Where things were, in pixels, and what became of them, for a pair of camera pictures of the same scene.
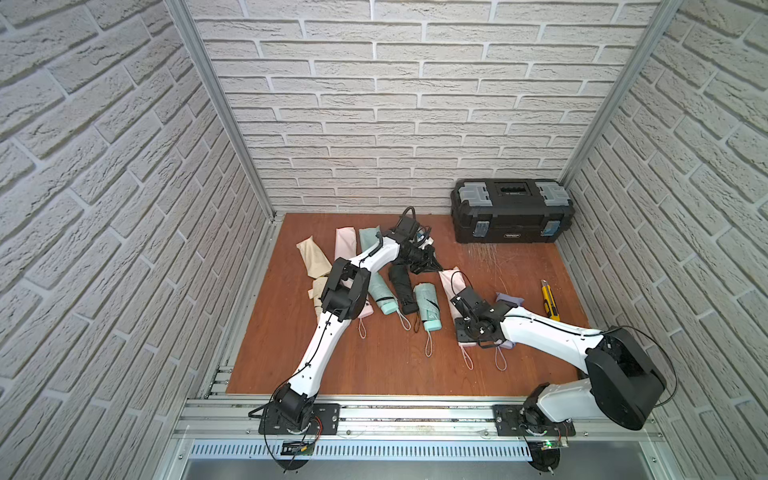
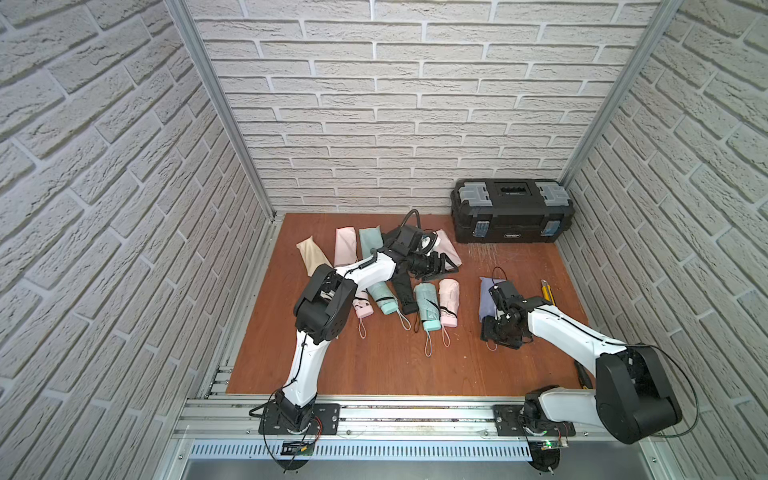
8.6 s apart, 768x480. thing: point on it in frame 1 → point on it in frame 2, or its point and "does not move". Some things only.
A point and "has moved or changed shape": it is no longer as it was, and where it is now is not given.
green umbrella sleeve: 367,237 does not move
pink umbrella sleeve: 345,242 does not move
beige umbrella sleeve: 315,260 does not move
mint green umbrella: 385,298 does not move
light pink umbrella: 366,311 does not move
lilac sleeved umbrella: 518,301 has moved or changed shape
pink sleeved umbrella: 453,283 → 444,245
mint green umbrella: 427,301 does not move
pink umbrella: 466,356 → 449,305
